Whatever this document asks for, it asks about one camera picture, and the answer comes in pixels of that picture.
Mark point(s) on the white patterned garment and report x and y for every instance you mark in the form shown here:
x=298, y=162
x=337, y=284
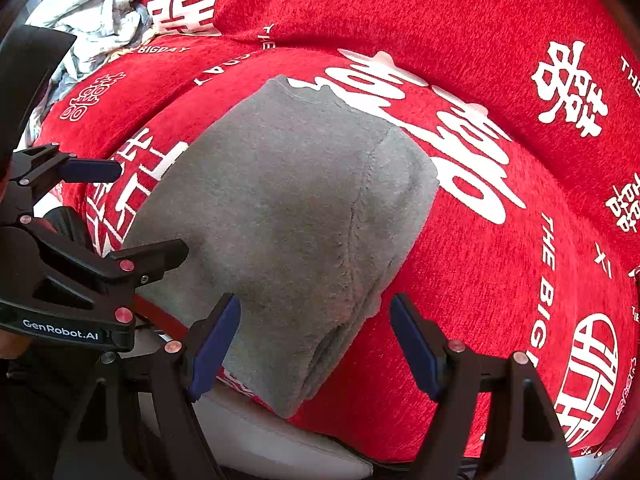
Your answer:
x=85, y=15

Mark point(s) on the white sofa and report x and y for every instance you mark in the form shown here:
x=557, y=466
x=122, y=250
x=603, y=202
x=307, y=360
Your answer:
x=270, y=440

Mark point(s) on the red printed blanket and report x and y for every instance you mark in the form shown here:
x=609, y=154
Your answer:
x=400, y=10

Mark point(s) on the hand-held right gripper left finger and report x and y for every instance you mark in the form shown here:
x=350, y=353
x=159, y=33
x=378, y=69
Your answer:
x=217, y=345

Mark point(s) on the grey-blue garment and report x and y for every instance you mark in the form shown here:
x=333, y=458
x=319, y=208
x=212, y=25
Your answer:
x=70, y=67

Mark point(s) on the person's left hand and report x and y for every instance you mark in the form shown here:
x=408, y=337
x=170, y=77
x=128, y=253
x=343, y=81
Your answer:
x=12, y=345

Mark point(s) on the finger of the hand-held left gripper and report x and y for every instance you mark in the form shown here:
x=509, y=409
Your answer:
x=90, y=170
x=150, y=260

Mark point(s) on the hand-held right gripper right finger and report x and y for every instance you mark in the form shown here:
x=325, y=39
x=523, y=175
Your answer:
x=415, y=345

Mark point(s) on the grey knit sweater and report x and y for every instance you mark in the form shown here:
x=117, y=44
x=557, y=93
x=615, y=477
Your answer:
x=280, y=200

